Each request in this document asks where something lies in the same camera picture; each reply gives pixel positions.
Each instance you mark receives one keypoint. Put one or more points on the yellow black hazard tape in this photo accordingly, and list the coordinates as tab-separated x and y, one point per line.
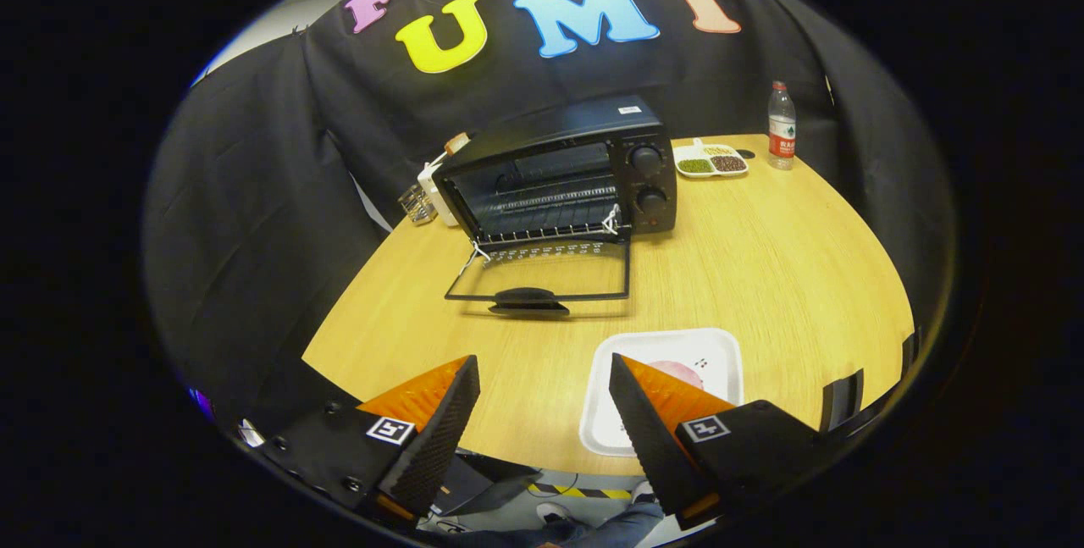
584	492

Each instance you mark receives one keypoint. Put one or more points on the pink ham slice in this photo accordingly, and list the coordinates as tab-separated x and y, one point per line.
682	372

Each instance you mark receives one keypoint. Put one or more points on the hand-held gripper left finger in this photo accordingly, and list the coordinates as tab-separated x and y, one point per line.
436	446

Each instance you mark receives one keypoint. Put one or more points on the person's jeans leg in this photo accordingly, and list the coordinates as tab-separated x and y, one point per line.
610	527

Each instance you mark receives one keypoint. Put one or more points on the plastic water bottle red label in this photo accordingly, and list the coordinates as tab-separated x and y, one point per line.
782	133

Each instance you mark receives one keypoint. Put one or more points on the white pop-up toaster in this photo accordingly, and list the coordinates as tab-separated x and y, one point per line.
434	192

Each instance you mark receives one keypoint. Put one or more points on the black toaster oven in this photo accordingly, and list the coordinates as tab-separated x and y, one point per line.
644	192

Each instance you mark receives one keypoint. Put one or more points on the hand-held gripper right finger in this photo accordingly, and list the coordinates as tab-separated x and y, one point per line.
652	455

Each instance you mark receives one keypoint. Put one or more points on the brown bread slice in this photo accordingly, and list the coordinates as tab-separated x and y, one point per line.
457	142

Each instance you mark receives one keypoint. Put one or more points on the person's white shoe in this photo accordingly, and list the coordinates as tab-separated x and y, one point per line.
644	492
552	513

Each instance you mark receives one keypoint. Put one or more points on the white divided dish of beans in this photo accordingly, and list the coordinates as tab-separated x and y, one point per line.
711	165

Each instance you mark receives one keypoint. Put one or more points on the black chair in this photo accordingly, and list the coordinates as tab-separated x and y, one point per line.
840	400

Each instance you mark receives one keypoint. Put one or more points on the white square food plate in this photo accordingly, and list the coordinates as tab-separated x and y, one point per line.
720	353

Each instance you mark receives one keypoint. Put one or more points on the black floor object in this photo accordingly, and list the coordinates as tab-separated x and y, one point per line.
483	484

